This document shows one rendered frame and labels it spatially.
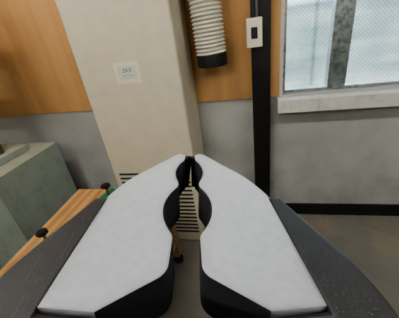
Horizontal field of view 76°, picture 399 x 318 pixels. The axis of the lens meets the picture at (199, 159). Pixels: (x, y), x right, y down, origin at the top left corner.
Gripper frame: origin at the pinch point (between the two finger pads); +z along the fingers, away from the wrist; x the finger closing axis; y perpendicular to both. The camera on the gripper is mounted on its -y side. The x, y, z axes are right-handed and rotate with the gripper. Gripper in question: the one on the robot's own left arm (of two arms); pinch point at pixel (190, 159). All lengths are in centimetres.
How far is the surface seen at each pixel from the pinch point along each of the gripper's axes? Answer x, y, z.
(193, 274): -1, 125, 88
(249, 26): 26, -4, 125
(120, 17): -33, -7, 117
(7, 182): -102, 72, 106
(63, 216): -66, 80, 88
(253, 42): 28, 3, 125
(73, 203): -65, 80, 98
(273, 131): 48, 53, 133
